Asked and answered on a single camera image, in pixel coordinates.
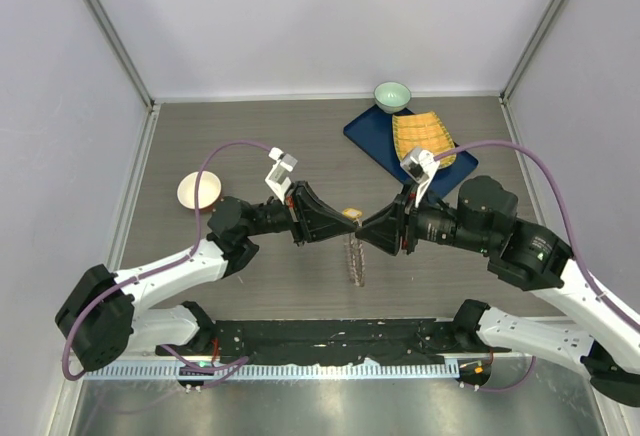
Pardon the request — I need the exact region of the slotted cable duct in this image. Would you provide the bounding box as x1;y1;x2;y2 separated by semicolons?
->
85;359;459;381

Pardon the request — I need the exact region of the yellow woven bamboo tray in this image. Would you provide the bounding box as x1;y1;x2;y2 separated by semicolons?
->
392;111;455;160

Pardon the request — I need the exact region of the dark blue tray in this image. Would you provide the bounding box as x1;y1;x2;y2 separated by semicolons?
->
343;105;479;197

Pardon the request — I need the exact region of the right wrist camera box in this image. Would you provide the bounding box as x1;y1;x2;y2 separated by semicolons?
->
400;146;440;208

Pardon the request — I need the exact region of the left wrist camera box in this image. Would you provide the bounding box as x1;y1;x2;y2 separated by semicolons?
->
265;147;298;203

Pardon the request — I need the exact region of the pale green bowl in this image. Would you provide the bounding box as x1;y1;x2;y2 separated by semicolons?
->
373;81;412;114

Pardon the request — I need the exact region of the red white bowl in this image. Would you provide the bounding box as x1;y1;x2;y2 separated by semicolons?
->
176;171;222;212

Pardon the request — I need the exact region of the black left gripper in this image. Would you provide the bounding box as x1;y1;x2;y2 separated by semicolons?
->
245;180;356;247

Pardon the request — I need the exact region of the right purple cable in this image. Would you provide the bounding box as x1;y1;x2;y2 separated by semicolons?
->
432;139;640;327

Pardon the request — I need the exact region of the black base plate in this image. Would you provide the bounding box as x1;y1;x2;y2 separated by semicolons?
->
171;318;489;367

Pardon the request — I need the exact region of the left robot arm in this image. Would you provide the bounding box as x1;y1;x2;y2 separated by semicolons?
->
55;181;355;373

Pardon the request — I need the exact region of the yellow key tag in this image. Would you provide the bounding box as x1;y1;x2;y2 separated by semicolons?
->
342;208;362;221

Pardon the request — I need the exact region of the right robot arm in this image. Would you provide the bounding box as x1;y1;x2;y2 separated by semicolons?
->
356;176;639;407

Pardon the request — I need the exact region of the silver keyring chain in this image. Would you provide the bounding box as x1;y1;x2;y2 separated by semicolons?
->
343;233;369;288

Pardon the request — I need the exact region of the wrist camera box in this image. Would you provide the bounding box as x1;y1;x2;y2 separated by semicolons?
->
265;147;298;203
400;146;440;208

